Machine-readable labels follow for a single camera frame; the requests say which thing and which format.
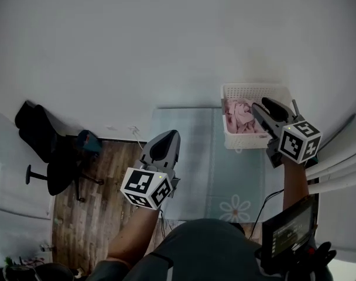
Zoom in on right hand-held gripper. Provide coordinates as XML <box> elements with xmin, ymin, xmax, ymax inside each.
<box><xmin>252</xmin><ymin>97</ymin><xmax>322</xmax><ymax>169</ymax></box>

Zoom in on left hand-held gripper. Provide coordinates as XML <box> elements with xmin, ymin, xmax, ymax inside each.
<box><xmin>120</xmin><ymin>129</ymin><xmax>182</xmax><ymax>210</ymax></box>

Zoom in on pink clothes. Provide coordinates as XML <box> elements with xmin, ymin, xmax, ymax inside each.
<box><xmin>224</xmin><ymin>97</ymin><xmax>265</xmax><ymax>135</ymax></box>

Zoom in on white plastic basket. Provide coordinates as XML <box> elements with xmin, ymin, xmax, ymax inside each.
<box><xmin>220</xmin><ymin>83</ymin><xmax>295</xmax><ymax>150</ymax></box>

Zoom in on person's left forearm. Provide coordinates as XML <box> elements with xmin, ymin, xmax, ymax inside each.
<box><xmin>107</xmin><ymin>208</ymin><xmax>161</xmax><ymax>268</ymax></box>

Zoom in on person's right forearm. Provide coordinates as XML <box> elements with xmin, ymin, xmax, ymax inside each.
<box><xmin>282</xmin><ymin>158</ymin><xmax>310</xmax><ymax>216</ymax></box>

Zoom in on teal and black tool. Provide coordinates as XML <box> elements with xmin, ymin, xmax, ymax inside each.
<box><xmin>77</xmin><ymin>129</ymin><xmax>103</xmax><ymax>153</ymax></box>

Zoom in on person's dark grey shirt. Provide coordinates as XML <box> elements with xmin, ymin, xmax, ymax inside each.
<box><xmin>87</xmin><ymin>218</ymin><xmax>334</xmax><ymax>281</ymax></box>

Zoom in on black wrist-mounted screen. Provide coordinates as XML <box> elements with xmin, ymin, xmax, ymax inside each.
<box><xmin>261</xmin><ymin>194</ymin><xmax>319</xmax><ymax>268</ymax></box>

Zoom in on black office chair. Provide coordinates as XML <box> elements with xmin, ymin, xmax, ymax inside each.
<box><xmin>14</xmin><ymin>100</ymin><xmax>104</xmax><ymax>201</ymax></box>

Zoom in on black device with red button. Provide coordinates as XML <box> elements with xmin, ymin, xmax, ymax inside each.
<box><xmin>295</xmin><ymin>241</ymin><xmax>337</xmax><ymax>278</ymax></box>

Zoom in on potted green plant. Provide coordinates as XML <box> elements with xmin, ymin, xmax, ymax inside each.
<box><xmin>4</xmin><ymin>255</ymin><xmax>76</xmax><ymax>281</ymax></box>

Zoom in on black cable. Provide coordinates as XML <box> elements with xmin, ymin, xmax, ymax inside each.
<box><xmin>248</xmin><ymin>188</ymin><xmax>285</xmax><ymax>240</ymax></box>

